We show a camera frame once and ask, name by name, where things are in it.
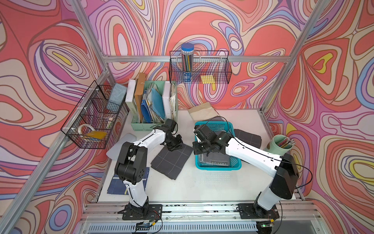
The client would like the grey pillowcase with white lettering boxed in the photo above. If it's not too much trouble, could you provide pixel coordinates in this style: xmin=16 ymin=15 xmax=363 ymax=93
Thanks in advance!
xmin=198 ymin=152 xmax=230 ymax=167

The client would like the dark grey grid cloth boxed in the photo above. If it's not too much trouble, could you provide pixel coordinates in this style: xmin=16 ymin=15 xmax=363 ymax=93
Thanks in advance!
xmin=151 ymin=144 xmax=193 ymax=180
xmin=234 ymin=129 xmax=262 ymax=149

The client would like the teal plastic basket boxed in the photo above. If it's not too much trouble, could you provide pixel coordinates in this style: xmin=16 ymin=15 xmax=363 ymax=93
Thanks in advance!
xmin=195 ymin=121 xmax=242 ymax=171

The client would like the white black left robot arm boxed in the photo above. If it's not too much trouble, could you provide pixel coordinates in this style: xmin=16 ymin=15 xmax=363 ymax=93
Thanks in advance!
xmin=115 ymin=119 xmax=183 ymax=213

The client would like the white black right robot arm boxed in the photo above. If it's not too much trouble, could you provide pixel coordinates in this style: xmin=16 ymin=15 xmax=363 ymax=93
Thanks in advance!
xmin=193 ymin=126 xmax=299 ymax=212

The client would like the beige and grey folded cloth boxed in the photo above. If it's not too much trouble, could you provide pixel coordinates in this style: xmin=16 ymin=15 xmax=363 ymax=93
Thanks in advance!
xmin=188 ymin=102 xmax=219 ymax=122

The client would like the yellow notepad in left basket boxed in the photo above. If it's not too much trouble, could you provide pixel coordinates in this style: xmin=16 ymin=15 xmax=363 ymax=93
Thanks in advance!
xmin=83 ymin=131 xmax=107 ymax=141

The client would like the blue folder in organizer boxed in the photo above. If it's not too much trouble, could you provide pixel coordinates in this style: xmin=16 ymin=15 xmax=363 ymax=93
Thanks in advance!
xmin=141 ymin=87 xmax=166 ymax=123

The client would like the mint green file organizer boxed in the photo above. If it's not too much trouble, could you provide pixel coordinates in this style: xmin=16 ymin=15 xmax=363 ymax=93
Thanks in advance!
xmin=131 ymin=81 xmax=178 ymax=131

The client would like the white plastic pencil case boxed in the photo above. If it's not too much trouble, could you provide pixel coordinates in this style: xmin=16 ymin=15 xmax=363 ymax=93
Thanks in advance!
xmin=106 ymin=133 xmax=137 ymax=161

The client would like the yellow sticky note pad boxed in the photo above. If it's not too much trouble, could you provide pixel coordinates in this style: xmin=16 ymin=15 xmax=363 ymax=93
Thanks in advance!
xmin=200 ymin=75 xmax=216 ymax=84

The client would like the brown cardboard folder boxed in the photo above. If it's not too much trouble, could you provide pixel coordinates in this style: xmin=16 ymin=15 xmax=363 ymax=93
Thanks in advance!
xmin=134 ymin=73 xmax=147 ymax=123

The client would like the white book in organizer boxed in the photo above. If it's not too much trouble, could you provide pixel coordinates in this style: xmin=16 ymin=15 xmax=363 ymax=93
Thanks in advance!
xmin=125 ymin=80 xmax=137 ymax=115

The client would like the navy blue cloth yellow stripe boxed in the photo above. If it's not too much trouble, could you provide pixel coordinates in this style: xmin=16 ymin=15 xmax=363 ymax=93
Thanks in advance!
xmin=107 ymin=167 xmax=150 ymax=195

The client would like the green pen cup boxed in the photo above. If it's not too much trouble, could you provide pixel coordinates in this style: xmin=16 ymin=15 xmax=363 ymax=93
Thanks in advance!
xmin=264 ymin=135 xmax=296 ymax=156

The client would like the grey blue sponge cloth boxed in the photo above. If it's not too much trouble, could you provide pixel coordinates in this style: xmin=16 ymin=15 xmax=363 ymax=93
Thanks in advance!
xmin=106 ymin=83 xmax=127 ymax=112

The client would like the blue capped pencil tube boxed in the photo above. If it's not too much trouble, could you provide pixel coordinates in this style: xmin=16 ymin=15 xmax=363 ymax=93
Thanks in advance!
xmin=181 ymin=43 xmax=194 ymax=82

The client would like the white tape roll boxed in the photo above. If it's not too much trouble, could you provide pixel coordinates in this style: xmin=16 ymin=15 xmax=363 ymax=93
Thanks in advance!
xmin=78 ymin=124 xmax=95 ymax=135

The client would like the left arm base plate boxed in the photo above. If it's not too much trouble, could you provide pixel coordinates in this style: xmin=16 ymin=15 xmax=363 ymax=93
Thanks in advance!
xmin=118 ymin=204 xmax=163 ymax=221

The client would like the black wire basket on back wall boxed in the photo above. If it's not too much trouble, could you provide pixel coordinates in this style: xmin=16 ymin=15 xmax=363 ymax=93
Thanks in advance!
xmin=169 ymin=49 xmax=232 ymax=84

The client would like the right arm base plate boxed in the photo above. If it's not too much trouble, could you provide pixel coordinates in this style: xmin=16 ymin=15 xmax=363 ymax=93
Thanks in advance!
xmin=236 ymin=203 xmax=280 ymax=220

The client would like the black wire basket left wall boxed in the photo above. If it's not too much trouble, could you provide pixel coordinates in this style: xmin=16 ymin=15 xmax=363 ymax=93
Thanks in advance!
xmin=61 ymin=82 xmax=128 ymax=149

